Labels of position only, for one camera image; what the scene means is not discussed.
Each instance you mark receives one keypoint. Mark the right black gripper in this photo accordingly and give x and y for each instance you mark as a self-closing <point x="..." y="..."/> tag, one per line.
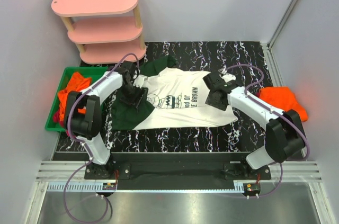
<point x="215" y="98"/>

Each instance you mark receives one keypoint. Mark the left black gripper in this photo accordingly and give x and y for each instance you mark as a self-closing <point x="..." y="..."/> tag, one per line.
<point x="133" y="96"/>

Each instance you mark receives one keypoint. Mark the white and green t-shirt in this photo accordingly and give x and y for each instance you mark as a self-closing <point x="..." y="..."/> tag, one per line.
<point x="175" y="99"/>

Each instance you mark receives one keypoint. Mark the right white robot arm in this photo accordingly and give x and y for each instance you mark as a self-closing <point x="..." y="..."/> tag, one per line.
<point x="283" y="129"/>

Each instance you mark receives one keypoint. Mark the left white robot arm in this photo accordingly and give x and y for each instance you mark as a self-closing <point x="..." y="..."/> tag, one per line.
<point x="83" y="115"/>

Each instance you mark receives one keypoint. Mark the green plastic bin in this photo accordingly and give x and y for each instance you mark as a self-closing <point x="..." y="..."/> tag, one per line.
<point x="94" y="72"/>

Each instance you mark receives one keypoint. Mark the orange t-shirt in bin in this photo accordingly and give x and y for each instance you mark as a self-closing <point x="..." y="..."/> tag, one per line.
<point x="76" y="83"/>

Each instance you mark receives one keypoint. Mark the orange folded t-shirt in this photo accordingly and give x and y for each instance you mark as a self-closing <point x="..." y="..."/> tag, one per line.
<point x="282" y="98"/>

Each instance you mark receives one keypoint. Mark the pink three-tier wooden shelf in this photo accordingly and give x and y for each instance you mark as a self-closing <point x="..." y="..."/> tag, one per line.
<point x="104" y="31"/>

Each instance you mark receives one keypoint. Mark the magenta t-shirt in bin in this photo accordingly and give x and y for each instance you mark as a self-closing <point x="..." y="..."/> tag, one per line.
<point x="57" y="118"/>

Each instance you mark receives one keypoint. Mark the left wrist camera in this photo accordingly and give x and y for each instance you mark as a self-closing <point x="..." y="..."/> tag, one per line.
<point x="140" y="80"/>

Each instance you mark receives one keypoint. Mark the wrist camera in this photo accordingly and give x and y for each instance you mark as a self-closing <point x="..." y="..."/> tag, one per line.
<point x="140" y="80"/>
<point x="227" y="76"/>

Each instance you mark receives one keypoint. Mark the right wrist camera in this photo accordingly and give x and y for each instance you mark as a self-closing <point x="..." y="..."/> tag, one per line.
<point x="227" y="76"/>

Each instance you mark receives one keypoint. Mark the aluminium corner frame post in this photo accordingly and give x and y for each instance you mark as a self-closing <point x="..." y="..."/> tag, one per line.
<point x="287" y="14"/>

